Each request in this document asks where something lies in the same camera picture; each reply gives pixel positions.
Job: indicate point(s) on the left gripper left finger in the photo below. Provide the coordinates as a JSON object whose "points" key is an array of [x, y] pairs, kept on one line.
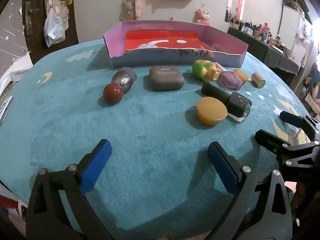
{"points": [[58, 207]]}

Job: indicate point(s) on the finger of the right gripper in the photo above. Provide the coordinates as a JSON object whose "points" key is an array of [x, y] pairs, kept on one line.
{"points": [[308, 124], [284, 149]]}

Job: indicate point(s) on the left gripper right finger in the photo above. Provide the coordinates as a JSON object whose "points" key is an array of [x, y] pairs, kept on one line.
{"points": [[260, 207]]}

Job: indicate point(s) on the black nail polish bottle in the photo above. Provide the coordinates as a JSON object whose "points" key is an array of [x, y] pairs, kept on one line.
{"points": [[238, 106]]}

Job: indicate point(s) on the orange soap dome back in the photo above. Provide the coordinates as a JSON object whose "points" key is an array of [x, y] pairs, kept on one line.
{"points": [[243, 76]]}

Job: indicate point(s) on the orange soap dome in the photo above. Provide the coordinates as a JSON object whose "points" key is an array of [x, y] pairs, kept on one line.
{"points": [[243, 76], [210, 111]]}

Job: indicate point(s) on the orange soap dome front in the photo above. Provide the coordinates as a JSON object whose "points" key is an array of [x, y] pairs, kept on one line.
{"points": [[210, 111]]}

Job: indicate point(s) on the purple nail polish bottle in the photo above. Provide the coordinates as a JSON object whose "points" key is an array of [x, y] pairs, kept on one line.
{"points": [[228, 79]]}

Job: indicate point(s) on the green capybara figurine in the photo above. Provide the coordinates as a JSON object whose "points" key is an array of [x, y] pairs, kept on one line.
{"points": [[205, 70]]}

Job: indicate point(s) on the grey eyeshadow case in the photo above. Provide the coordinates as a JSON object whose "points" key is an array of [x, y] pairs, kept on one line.
{"points": [[165, 78]]}

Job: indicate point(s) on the dark red ball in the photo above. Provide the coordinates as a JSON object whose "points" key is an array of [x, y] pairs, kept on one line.
{"points": [[113, 93]]}

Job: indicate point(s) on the glitter clear jar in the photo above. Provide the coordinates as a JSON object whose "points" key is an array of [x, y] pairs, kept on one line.
{"points": [[125, 78]]}

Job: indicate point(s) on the pink white compact case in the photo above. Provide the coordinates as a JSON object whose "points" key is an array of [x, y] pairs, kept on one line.
{"points": [[147, 46]]}

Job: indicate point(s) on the dark cloth side table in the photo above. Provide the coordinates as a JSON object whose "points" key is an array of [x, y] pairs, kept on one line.
{"points": [[284, 67]]}

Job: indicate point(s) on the teal moon star blanket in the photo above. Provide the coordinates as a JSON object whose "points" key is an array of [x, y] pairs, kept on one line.
{"points": [[158, 180]]}

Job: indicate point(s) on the white device on blanket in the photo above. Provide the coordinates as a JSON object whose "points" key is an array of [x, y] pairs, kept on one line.
{"points": [[5, 108]]}

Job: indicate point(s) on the pink cardboard box tray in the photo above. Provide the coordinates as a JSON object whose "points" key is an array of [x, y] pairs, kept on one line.
{"points": [[179, 43]]}

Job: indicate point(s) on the plastic bag on door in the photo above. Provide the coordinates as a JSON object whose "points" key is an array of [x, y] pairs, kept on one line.
{"points": [[53, 29]]}

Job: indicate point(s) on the pink plush behind mop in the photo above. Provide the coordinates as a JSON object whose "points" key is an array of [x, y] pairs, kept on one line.
{"points": [[130, 8]]}

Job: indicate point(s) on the fabric door organizer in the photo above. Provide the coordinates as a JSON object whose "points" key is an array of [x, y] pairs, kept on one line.
{"points": [[60, 8]]}

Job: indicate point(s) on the pink plush on wall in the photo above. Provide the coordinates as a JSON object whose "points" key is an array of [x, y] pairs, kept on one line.
{"points": [[203, 17]]}

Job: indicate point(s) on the mop handle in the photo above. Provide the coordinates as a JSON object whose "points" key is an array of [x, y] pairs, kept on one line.
{"points": [[135, 16]]}

